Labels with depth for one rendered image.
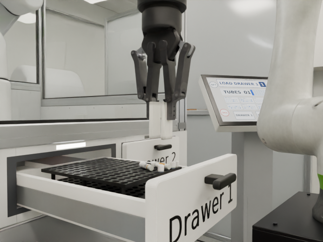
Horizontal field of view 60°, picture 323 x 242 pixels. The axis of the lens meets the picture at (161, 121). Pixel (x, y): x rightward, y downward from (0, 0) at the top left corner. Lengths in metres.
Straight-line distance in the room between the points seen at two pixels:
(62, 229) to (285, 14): 0.74
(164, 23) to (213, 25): 1.90
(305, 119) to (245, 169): 0.78
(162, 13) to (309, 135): 0.38
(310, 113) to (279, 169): 1.52
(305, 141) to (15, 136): 0.58
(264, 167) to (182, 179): 1.06
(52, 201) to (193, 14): 2.19
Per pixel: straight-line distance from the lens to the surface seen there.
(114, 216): 0.42
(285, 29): 0.79
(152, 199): 0.35
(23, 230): 0.65
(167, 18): 0.52
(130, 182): 0.46
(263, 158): 1.43
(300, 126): 0.65
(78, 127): 0.68
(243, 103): 1.32
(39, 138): 0.62
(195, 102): 2.39
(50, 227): 0.68
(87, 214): 0.46
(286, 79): 0.73
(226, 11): 2.38
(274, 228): 0.58
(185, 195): 0.41
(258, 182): 1.43
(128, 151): 0.79
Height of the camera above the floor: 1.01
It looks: 1 degrees down
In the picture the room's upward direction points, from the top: straight up
